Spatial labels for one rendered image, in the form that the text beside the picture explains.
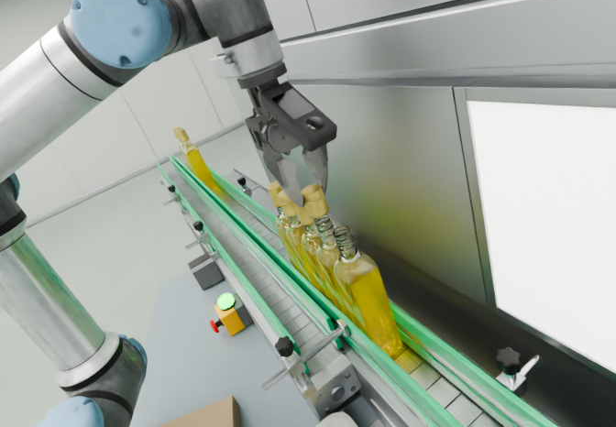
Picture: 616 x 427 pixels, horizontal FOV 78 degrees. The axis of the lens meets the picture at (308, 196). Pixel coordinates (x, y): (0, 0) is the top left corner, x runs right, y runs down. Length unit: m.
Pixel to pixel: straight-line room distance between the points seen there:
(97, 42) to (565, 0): 0.38
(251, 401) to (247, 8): 0.77
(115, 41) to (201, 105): 6.22
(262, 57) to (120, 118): 5.96
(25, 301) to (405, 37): 0.67
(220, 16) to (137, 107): 5.95
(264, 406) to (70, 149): 5.86
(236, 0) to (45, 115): 0.25
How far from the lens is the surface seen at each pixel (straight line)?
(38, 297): 0.74
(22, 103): 0.45
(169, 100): 6.50
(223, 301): 1.06
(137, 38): 0.39
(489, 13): 0.42
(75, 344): 0.79
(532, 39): 0.40
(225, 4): 0.52
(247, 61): 0.52
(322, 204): 0.59
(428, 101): 0.49
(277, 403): 0.92
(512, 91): 0.41
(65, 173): 6.57
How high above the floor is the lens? 1.45
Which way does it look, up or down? 26 degrees down
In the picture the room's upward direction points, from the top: 21 degrees counter-clockwise
